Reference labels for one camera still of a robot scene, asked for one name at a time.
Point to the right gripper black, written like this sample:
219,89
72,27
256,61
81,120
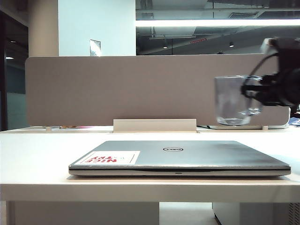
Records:
290,70

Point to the clear glass water cup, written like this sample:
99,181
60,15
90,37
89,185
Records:
228,100

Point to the silver Dell laptop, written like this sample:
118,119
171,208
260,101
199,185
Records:
192,157

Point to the red white laptop sticker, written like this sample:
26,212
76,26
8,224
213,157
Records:
110,158

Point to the blue patterned item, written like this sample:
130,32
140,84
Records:
295,121

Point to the grey fabric desk divider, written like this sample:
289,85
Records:
140,89

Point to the white desk modesty panel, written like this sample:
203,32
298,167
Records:
89,214

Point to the dark glass door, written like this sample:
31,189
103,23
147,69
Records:
14,77

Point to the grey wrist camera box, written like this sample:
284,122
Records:
269,43

